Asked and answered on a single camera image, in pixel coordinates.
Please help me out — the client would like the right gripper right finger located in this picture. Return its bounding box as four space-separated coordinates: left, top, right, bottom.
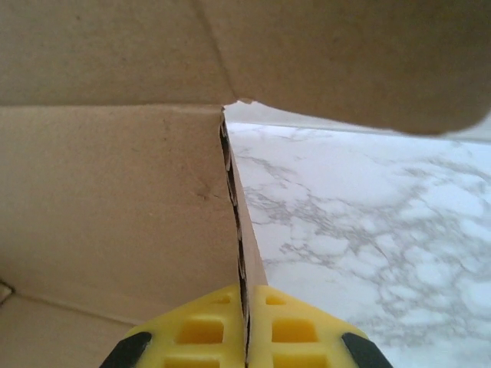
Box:
247 285 390 368

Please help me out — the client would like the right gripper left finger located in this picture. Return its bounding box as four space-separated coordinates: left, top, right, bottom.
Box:
103 285 247 368

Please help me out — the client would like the brown cardboard box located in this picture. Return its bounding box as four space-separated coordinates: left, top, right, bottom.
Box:
0 0 491 368

